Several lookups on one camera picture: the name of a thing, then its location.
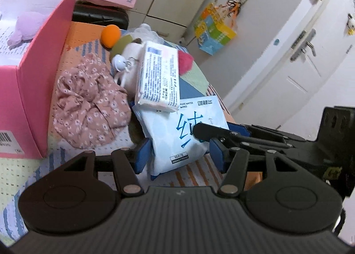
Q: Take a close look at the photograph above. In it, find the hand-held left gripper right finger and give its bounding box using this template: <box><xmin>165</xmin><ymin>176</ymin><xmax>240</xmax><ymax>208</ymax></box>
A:
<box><xmin>209</xmin><ymin>137</ymin><xmax>299</xmax><ymax>198</ymax></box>

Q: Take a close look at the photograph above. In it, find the white door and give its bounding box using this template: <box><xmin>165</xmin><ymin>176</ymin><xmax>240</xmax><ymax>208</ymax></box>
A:
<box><xmin>225</xmin><ymin>0</ymin><xmax>355</xmax><ymax>139</ymax></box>

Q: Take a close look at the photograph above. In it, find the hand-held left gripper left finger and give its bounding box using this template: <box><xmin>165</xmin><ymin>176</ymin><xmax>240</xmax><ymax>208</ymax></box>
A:
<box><xmin>59</xmin><ymin>138</ymin><xmax>152</xmax><ymax>197</ymax></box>

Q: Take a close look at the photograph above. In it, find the small hanging plush figure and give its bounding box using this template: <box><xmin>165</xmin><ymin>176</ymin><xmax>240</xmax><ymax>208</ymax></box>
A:
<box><xmin>347</xmin><ymin>13</ymin><xmax>355</xmax><ymax>37</ymax></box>

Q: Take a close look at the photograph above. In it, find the metal door handle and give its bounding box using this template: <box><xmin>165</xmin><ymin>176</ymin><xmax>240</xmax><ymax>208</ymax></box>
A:
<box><xmin>290</xmin><ymin>29</ymin><xmax>317</xmax><ymax>62</ymax></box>

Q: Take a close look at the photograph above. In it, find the colourful printed hanging bag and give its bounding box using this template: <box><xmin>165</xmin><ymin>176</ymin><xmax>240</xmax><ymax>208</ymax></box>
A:
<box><xmin>193</xmin><ymin>0</ymin><xmax>238</xmax><ymax>55</ymax></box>

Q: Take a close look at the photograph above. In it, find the white plush toy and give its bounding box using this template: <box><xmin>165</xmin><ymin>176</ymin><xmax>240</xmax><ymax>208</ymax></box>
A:
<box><xmin>111</xmin><ymin>38</ymin><xmax>145</xmax><ymax>95</ymax></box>

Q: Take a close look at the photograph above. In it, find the white tissue pack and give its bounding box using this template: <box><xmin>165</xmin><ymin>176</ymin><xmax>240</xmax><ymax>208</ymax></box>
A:
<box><xmin>134</xmin><ymin>40</ymin><xmax>181</xmax><ymax>113</ymax></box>

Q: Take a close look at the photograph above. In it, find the pink floral cloth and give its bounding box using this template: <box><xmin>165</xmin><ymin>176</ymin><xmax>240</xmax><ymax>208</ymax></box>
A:
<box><xmin>53</xmin><ymin>53</ymin><xmax>132</xmax><ymax>149</ymax></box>

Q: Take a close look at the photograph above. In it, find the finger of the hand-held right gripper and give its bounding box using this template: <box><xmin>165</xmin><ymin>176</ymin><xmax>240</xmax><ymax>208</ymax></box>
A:
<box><xmin>228</xmin><ymin>122</ymin><xmax>306</xmax><ymax>144</ymax></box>
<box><xmin>193</xmin><ymin>122</ymin><xmax>292</xmax><ymax>151</ymax></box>

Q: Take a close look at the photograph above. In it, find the pink storage box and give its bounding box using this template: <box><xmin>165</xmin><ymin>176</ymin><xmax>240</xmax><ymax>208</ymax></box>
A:
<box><xmin>0</xmin><ymin>0</ymin><xmax>84</xmax><ymax>159</ymax></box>

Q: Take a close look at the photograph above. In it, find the purple plush toy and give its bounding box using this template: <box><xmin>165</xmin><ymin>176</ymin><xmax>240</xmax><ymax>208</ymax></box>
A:
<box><xmin>7</xmin><ymin>11</ymin><xmax>55</xmax><ymax>48</ymax></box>

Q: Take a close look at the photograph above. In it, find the black suitcase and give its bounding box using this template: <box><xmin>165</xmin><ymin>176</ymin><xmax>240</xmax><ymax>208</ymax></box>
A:
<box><xmin>73</xmin><ymin>4</ymin><xmax>130</xmax><ymax>31</ymax></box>

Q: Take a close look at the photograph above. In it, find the blue wet wipes pack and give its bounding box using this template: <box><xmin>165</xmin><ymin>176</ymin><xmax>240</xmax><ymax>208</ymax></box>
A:
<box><xmin>132</xmin><ymin>94</ymin><xmax>231</xmax><ymax>181</ymax></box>

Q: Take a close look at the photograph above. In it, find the patchwork blanket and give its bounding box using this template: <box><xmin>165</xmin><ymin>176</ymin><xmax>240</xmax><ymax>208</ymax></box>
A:
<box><xmin>0</xmin><ymin>21</ymin><xmax>264</xmax><ymax>243</ymax></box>

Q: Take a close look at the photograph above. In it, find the red fluffy ball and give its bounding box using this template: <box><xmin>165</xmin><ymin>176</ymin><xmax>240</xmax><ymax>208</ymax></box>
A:
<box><xmin>177</xmin><ymin>50</ymin><xmax>195</xmax><ymax>76</ymax></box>

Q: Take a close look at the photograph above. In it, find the orange hanging keychain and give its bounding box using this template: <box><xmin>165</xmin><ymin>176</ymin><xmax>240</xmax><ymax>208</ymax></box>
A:
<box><xmin>226</xmin><ymin>0</ymin><xmax>249</xmax><ymax>28</ymax></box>

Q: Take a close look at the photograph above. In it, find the white mesh bath sponge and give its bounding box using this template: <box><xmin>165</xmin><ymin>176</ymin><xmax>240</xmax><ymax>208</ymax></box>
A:
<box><xmin>130</xmin><ymin>23</ymin><xmax>165</xmax><ymax>46</ymax></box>

